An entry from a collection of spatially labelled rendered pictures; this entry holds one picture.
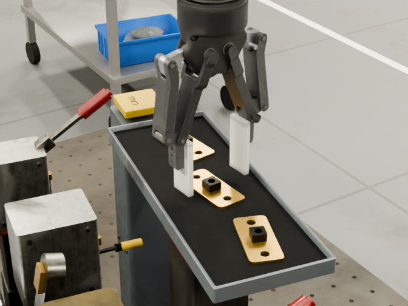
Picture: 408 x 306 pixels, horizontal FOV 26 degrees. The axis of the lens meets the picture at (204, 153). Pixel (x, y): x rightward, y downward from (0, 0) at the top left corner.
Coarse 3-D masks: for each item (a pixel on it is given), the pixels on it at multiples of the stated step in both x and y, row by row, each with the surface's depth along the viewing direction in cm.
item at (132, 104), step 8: (120, 96) 126; (128, 96) 126; (136, 96) 126; (144, 96) 126; (152, 96) 126; (120, 104) 124; (128, 104) 124; (136, 104) 124; (144, 104) 124; (152, 104) 124; (128, 112) 122; (136, 112) 123; (144, 112) 123; (152, 112) 124
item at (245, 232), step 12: (252, 216) 99; (264, 216) 99; (240, 228) 97; (252, 228) 95; (264, 228) 95; (240, 240) 95; (252, 240) 94; (264, 240) 94; (276, 240) 95; (252, 252) 93; (264, 252) 93; (276, 252) 93
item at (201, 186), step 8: (200, 176) 106; (208, 176) 106; (200, 184) 105; (208, 184) 103; (216, 184) 103; (224, 184) 105; (200, 192) 103; (208, 192) 103; (216, 192) 103; (224, 192) 103; (232, 192) 103; (208, 200) 102; (216, 200) 102; (224, 200) 102; (232, 200) 102; (240, 200) 102; (224, 208) 101
